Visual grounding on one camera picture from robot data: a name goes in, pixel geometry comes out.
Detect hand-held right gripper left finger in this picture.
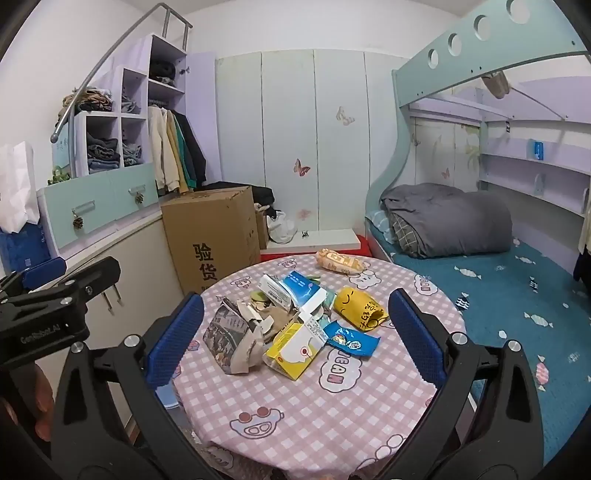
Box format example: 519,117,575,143
50,292,220,480

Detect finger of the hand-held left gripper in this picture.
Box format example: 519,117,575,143
22,257,68,290
64,256,122,302

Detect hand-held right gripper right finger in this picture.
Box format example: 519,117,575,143
383,288,543,480

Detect light blue plastic bin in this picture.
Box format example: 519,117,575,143
156,383,185,411

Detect blue snack wrapper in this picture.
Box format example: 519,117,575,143
323,322,382,357

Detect yellow packet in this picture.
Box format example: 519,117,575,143
333,286,387,329

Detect brown paper scrap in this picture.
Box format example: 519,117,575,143
252,291,302,343

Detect orange snack packet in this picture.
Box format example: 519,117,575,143
315,248,370,275

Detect yellow white carton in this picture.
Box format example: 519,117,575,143
263,318,328,381

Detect blue white box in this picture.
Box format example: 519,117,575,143
257,271,328,319

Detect person's left hand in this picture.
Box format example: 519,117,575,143
31,362,59,446

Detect blue cloth on counter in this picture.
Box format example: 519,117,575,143
0,222,50,274

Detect white two-door cabinet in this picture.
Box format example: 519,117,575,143
55,215,190,370

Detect teal drawer unit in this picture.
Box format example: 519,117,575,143
38,164,160,250

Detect white paper bag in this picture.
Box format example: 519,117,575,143
0,141,41,232

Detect blue patterned bed sheet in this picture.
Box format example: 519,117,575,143
365,210,591,467

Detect large cardboard box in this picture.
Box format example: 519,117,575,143
161,186,262,296

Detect bedding bundle at right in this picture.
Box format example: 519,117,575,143
368,210,399,246

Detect folded jeans stack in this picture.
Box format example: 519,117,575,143
87,133,122,172

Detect grey duvet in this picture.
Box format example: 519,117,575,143
381,183,514,259

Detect folded grey clothes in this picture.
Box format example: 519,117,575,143
122,143,145,168

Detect red storage box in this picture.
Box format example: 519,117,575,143
260,228,371,260

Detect cream hanging jacket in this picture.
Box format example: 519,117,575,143
149,106,182,192

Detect yellow hanging garment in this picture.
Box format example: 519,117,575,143
168,113,191,193

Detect green hanging garment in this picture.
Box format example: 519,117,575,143
178,115,197,188

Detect white plastic bag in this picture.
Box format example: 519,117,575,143
266,210,299,244

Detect black hanging coat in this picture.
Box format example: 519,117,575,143
175,111,208,188

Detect black bag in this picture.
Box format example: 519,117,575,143
252,186,279,219

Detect brown clothes pile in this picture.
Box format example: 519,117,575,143
64,88,114,112

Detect dark clothes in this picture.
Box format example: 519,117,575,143
571,225,591,283

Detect purple wardrobe door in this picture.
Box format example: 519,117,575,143
185,52,219,186

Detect white cubby shelf unit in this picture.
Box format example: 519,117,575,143
69,32,190,178

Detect curved metal handrail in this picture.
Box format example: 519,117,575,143
51,2,194,141

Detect dark bag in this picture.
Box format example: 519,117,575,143
149,58,179,87

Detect white wardrobe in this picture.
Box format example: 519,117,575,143
215,48,403,237

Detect thin metal rod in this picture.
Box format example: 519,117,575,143
507,84,570,121

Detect grey hanging cloth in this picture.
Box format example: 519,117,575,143
481,71,512,99

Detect purple wall shelf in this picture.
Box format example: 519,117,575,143
409,78,591,219

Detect teal bunk bed frame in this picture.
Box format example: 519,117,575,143
365,0,591,260

